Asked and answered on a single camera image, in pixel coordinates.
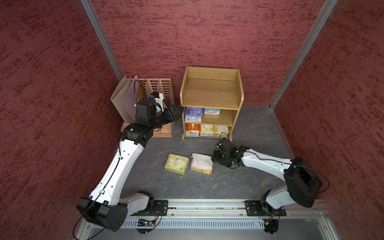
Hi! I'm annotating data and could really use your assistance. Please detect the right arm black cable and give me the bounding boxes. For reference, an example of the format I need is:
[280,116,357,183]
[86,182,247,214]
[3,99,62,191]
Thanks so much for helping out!
[217,131,331,194]

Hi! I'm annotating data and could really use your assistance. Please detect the purple tissue pack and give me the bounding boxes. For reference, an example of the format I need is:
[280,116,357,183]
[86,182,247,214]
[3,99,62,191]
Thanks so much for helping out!
[185,107,204,123]

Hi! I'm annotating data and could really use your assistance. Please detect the yellow tissue pack bottom shelf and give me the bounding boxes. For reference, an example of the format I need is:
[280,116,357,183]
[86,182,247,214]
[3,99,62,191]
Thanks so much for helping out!
[200,124,215,137]

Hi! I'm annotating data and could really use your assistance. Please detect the yellow green tissue box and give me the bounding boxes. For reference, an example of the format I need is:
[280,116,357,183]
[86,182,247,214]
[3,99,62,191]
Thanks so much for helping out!
[164,154,189,175]

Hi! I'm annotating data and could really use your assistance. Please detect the wooden three-tier shelf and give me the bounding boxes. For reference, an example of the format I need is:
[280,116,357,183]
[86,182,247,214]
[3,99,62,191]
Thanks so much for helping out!
[180,66,244,139]

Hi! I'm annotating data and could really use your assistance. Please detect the orange yellow tissue box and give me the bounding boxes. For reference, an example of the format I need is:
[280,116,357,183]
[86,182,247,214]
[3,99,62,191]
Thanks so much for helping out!
[191,153,213,175]

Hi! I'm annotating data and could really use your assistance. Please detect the light blue tissue pack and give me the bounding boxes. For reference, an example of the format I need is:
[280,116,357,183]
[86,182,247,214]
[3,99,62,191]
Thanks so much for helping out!
[204,108,221,116]

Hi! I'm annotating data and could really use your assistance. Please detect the beige plastic file organizer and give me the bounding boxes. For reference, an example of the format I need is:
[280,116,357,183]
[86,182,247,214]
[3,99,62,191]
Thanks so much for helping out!
[120,76,174,132]

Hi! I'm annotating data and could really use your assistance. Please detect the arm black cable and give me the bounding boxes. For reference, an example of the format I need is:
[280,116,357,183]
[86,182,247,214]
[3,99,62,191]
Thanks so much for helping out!
[217,131,331,194]
[71,79,151,240]

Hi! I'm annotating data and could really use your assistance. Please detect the right aluminium corner profile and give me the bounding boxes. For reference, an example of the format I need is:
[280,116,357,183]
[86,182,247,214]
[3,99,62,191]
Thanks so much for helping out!
[269,0,338,111]

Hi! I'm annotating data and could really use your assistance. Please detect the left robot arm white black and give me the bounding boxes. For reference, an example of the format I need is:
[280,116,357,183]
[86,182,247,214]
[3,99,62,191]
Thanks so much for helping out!
[77,94,184,232]

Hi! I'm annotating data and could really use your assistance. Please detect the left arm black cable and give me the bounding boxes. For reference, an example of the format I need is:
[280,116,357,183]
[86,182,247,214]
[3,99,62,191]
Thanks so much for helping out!
[71,79,151,240]

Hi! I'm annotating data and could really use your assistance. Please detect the aluminium mounting rail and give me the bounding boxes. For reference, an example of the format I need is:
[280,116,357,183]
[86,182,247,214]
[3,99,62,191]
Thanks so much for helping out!
[85,197,329,220]

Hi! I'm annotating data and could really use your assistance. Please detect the beige tissue pack bottom shelf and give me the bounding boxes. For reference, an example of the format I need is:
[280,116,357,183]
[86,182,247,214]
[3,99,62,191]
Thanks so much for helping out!
[214,125,229,137]

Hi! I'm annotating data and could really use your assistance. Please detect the beige paper folder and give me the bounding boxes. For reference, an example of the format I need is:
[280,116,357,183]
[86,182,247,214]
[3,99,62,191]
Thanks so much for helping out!
[110,76,133,123]

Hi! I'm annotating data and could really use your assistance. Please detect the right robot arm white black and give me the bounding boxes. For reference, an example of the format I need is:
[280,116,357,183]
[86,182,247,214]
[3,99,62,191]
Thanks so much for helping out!
[212,138,323,217]

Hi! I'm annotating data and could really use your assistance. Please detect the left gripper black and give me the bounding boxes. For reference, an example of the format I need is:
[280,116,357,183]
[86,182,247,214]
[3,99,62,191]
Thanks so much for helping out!
[149,104,184,130]

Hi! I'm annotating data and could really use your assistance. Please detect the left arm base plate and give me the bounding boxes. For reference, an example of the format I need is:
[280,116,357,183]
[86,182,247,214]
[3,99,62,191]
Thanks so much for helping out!
[133,200,169,217]

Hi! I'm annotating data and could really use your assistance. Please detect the orange white tissue pack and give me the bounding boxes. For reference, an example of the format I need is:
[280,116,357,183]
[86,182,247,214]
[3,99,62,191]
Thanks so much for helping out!
[186,123,201,138]

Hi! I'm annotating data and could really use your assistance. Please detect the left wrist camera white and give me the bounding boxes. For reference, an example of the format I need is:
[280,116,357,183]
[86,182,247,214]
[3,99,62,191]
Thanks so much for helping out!
[150,92,164,113]

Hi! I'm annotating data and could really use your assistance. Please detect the lilac paper folder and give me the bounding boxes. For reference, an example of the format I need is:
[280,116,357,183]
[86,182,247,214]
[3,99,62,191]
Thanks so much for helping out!
[122,76,139,123]

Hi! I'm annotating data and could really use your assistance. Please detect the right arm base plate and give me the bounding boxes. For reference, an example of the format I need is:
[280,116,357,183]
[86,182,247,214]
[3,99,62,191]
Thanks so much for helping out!
[244,201,287,218]

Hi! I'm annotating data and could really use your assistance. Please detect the aluminium corner profile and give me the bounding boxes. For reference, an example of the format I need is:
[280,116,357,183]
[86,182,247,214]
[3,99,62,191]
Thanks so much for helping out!
[269,0,338,111]
[81,0,123,81]

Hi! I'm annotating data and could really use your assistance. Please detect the left aluminium corner profile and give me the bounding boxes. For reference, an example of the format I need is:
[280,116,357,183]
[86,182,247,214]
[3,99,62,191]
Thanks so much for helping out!
[81,0,123,81]

